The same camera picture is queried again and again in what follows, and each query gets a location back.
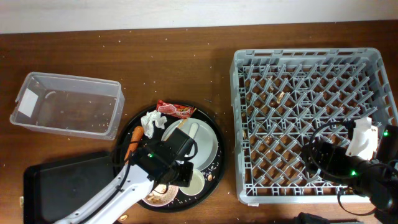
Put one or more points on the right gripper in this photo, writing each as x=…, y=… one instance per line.
x=329, y=168

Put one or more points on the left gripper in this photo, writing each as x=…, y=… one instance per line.
x=188, y=172

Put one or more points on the white bowl with food scraps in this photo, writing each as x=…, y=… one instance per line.
x=161, y=195

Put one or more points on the small white cup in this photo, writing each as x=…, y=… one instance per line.
x=197, y=184

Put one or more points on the white plastic fork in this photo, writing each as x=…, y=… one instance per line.
x=193, y=130

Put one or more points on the wooden chopstick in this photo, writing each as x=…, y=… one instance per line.
x=182, y=123

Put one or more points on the grey plate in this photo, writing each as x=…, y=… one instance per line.
x=206, y=141

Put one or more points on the red snack wrapper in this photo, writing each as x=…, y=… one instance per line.
x=178, y=111

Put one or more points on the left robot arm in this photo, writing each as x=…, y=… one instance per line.
x=127, y=188

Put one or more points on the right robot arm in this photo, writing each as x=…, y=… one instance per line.
x=383, y=194

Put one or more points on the grey plastic dishwasher rack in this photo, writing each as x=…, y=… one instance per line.
x=280, y=97

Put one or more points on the round black tray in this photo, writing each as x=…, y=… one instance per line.
x=215, y=163

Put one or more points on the orange carrot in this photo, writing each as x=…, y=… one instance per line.
x=136, y=137

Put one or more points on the crumpled white tissue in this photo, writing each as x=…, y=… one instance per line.
x=152, y=120

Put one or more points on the nut on table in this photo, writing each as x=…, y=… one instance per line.
x=123, y=218

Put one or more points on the clear plastic bin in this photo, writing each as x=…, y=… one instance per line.
x=69, y=105

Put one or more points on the black rectangular tray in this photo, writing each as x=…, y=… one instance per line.
x=56, y=189

